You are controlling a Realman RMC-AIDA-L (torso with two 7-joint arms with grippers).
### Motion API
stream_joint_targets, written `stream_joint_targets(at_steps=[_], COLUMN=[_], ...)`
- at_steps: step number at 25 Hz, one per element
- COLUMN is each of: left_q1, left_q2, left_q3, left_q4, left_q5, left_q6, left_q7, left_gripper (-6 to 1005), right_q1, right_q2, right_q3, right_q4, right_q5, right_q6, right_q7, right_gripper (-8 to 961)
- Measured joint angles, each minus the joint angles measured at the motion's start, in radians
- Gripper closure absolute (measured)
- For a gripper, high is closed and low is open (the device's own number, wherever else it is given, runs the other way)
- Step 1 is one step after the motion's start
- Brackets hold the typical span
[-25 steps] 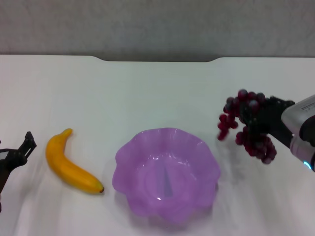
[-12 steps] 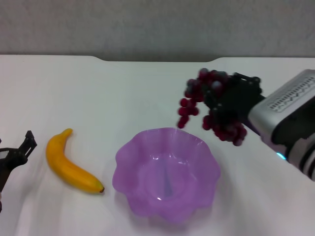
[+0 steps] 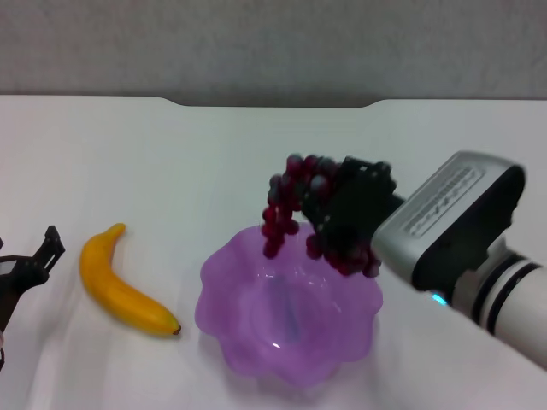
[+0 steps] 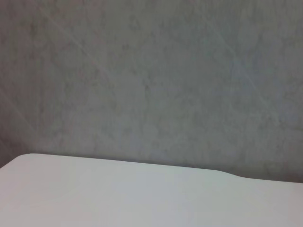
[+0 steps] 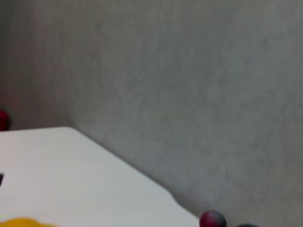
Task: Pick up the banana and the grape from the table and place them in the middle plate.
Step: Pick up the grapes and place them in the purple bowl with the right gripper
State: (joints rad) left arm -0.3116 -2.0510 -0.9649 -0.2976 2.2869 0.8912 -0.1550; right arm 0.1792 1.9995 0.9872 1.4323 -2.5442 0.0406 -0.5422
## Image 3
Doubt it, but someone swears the purple wavy plastic plate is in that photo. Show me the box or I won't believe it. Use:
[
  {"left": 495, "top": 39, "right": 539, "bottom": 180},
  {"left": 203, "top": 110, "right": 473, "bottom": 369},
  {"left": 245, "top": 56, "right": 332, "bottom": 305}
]
[{"left": 194, "top": 221, "right": 385, "bottom": 390}]

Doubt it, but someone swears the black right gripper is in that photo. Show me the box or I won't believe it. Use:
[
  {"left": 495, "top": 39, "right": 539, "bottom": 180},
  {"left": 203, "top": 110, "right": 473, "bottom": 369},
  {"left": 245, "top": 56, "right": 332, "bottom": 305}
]
[{"left": 301, "top": 156, "right": 407, "bottom": 262}]

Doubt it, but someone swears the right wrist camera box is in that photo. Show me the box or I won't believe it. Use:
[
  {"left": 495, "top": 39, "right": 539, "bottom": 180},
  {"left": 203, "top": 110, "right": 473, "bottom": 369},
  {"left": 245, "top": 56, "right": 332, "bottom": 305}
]
[{"left": 370, "top": 150, "right": 526, "bottom": 292}]

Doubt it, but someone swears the dark red grape bunch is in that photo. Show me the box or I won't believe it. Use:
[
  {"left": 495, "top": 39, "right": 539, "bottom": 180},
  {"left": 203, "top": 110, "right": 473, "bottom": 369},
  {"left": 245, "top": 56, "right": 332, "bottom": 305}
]
[{"left": 261, "top": 154, "right": 382, "bottom": 278}]

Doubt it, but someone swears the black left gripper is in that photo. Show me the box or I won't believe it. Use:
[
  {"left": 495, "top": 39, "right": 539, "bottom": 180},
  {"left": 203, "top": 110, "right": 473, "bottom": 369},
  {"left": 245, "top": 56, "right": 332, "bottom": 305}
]
[{"left": 0, "top": 225, "right": 68, "bottom": 334}]

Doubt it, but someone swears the yellow banana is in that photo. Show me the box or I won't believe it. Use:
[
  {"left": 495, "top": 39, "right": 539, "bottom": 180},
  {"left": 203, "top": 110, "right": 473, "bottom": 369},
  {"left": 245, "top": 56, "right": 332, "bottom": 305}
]
[{"left": 79, "top": 222, "right": 183, "bottom": 340}]

